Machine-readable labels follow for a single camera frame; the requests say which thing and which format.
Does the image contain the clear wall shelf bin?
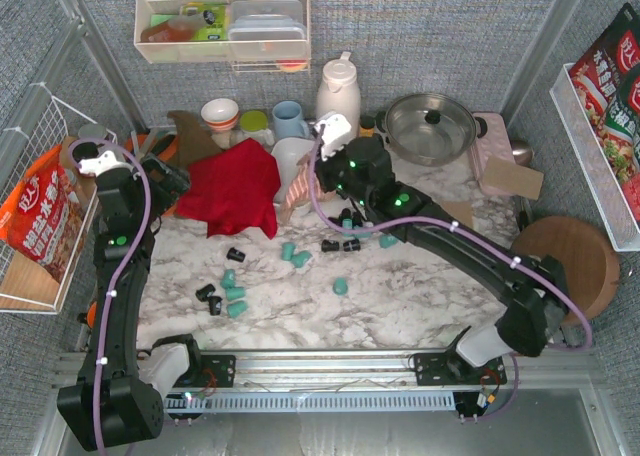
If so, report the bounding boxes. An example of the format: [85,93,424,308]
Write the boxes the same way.
[134,0,311,72]

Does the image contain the pink tray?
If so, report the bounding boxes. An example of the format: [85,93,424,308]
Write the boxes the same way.
[468,113,515,196]

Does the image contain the steel pot with lid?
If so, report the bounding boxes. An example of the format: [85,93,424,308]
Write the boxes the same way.
[376,93,488,167]

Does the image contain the steel lid jar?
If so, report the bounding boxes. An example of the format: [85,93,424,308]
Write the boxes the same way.
[77,123,109,143]

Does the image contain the white wire basket left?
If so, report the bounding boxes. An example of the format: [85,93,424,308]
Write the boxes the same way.
[1,93,97,314]

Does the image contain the orange striped white bowl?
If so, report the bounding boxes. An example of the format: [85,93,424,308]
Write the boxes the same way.
[200,98,240,132]

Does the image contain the green lid sugar jar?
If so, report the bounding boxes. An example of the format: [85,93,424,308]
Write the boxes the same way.
[239,110,275,147]

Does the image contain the clear plastic food containers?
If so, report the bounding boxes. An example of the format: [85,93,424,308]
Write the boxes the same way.
[227,0,307,61]

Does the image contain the cardboard piece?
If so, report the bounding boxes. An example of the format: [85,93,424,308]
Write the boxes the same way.
[481,156,544,200]

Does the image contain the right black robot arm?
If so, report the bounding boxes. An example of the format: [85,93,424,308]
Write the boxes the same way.
[311,138,570,367]

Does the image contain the orange tray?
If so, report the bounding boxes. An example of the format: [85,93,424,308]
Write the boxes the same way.
[125,130,178,166]

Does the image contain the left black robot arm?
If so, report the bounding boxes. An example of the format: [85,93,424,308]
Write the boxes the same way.
[57,151,201,452]

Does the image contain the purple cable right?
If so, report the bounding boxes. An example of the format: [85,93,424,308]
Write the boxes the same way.
[307,125,594,422]

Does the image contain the light blue mug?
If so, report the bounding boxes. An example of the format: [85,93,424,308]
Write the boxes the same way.
[272,101,310,141]

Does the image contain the brown cloth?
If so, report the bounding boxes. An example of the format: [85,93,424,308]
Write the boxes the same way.
[167,110,223,169]

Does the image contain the teal capsule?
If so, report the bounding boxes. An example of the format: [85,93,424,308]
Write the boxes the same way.
[281,242,296,261]
[378,234,399,249]
[225,287,246,301]
[220,269,236,289]
[227,300,249,319]
[291,250,312,268]
[332,277,349,296]

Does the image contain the orange cup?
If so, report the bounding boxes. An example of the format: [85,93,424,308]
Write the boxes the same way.
[86,301,97,329]

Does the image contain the round wooden board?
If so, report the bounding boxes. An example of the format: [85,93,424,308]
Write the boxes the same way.
[511,216,620,320]

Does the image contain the red cloth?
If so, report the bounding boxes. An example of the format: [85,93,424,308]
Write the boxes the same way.
[176,139,281,239]

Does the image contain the black capsule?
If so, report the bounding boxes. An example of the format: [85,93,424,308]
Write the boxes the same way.
[342,238,361,252]
[195,284,216,302]
[208,296,222,316]
[226,247,246,262]
[321,239,341,253]
[338,208,364,229]

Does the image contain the yellow spice jar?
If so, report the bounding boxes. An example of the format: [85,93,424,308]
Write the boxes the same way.
[359,115,376,137]

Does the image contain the white thermos jug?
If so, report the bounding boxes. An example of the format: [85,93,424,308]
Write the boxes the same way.
[315,51,361,138]

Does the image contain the orange seasoning packet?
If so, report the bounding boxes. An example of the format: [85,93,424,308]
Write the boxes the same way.
[1,145,85,283]

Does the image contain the white storage basket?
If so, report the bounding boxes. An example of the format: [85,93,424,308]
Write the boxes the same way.
[271,137,313,204]

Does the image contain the green label bottle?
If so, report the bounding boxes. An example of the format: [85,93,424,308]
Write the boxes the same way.
[179,2,229,41]

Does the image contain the red seasoning packet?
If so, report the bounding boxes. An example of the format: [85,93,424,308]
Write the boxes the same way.
[568,1,640,187]

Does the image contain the white mesh basket right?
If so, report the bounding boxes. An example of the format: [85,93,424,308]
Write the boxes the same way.
[549,63,639,253]

